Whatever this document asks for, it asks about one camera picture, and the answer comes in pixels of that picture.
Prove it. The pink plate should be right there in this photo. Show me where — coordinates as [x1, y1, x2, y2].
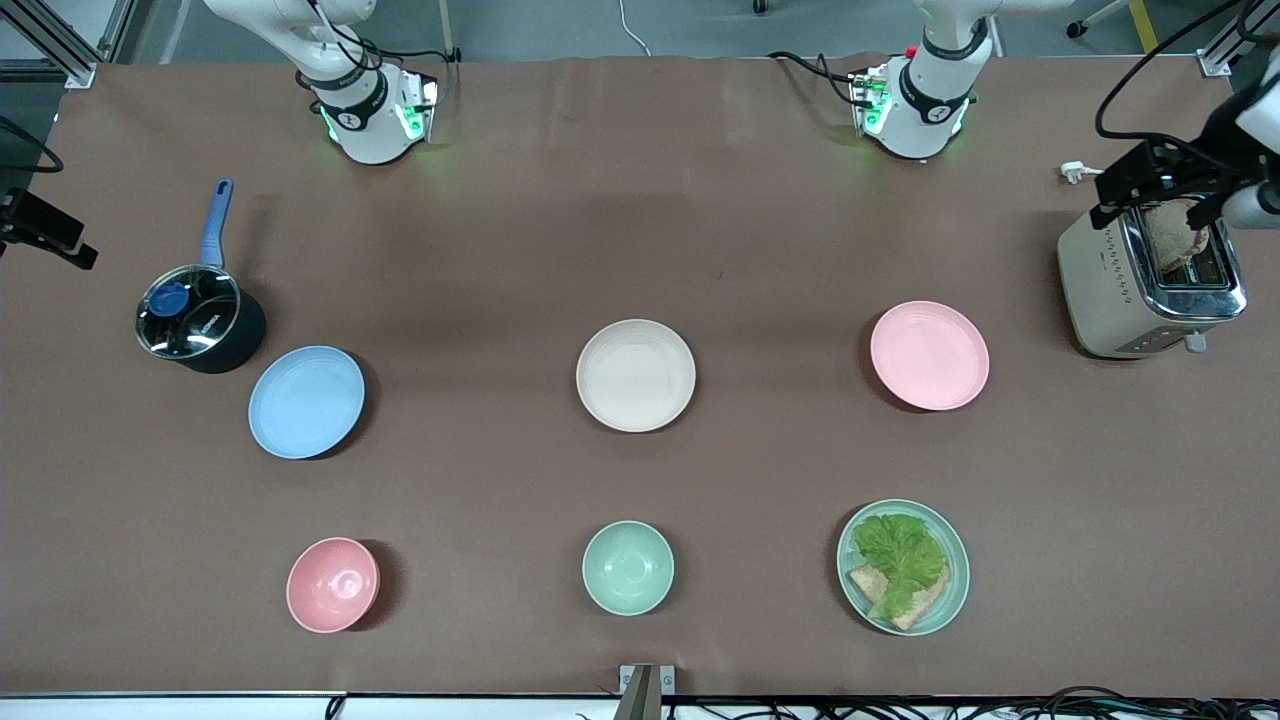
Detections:
[869, 300, 991, 412]

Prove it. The toast slice in toaster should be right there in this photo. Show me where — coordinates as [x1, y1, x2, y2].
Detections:
[1143, 200, 1213, 273]

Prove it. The silver beige toaster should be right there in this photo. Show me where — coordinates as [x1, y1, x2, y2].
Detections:
[1057, 198, 1249, 361]

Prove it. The glass lid with blue knob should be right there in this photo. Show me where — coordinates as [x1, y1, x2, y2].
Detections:
[135, 264, 243, 360]

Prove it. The white stand leg with caster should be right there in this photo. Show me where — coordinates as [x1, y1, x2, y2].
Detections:
[1064, 0, 1143, 40]

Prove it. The blue plate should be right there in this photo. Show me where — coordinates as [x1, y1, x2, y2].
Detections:
[248, 345, 367, 461]

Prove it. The green lettuce leaf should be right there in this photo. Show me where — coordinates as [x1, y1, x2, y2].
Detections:
[852, 512, 949, 621]

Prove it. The green plate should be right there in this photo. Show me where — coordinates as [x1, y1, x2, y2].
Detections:
[836, 498, 971, 638]

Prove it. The pink bowl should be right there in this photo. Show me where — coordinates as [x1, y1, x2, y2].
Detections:
[286, 537, 381, 634]

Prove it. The bread slice on plate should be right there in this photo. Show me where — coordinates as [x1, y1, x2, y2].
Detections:
[848, 562, 953, 633]

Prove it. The brown table cover sheet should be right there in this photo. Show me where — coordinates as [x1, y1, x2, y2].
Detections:
[0, 52, 1280, 699]

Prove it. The beige plate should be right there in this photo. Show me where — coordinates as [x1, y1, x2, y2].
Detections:
[575, 318, 698, 434]

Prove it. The green bowl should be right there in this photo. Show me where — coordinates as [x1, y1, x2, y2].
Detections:
[582, 520, 675, 617]

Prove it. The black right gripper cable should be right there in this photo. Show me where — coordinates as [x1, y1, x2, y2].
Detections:
[0, 115, 65, 175]

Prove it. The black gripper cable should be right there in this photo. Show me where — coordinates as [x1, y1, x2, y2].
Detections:
[1094, 0, 1247, 143]
[0, 115, 65, 175]

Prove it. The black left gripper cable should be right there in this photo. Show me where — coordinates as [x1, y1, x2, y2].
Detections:
[1094, 0, 1247, 143]

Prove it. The aluminium frame profile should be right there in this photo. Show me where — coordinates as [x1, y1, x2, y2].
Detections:
[0, 0, 136, 89]
[1196, 0, 1280, 79]

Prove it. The dark pot with blue handle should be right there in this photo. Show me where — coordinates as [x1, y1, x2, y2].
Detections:
[148, 178, 269, 376]

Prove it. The black left arm base cable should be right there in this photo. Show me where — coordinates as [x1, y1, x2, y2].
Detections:
[767, 50, 866, 107]

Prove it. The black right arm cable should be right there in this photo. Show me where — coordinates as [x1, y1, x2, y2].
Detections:
[296, 0, 461, 93]

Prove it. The black cable bundle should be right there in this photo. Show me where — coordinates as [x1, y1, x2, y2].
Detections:
[325, 686, 1280, 720]

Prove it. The white floor cable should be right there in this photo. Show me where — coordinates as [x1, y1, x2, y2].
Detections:
[617, 0, 653, 58]

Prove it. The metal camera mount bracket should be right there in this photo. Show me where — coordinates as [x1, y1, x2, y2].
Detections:
[612, 664, 677, 720]

